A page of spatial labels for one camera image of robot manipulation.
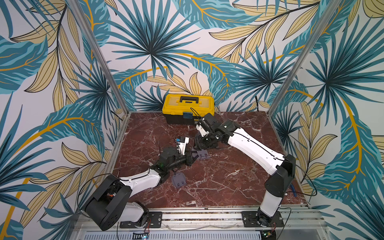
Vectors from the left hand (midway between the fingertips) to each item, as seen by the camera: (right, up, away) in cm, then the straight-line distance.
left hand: (200, 155), depth 78 cm
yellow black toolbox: (-9, +27, +25) cm, 38 cm away
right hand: (-1, +5, 0) cm, 5 cm away
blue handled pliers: (+53, -21, +5) cm, 57 cm away
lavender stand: (+1, +1, -4) cm, 4 cm away
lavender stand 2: (-12, -15, +7) cm, 21 cm away
